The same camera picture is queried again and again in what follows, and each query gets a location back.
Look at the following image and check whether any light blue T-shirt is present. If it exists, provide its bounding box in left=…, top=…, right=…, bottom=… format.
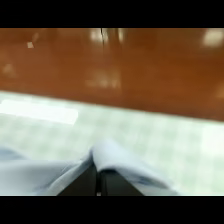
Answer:
left=0, top=138, right=181, bottom=197

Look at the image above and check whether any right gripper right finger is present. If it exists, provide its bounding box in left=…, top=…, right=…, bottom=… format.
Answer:
left=98, top=169, right=145, bottom=197

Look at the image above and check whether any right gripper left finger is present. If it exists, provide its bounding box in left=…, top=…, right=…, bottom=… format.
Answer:
left=57, top=162, right=98, bottom=197

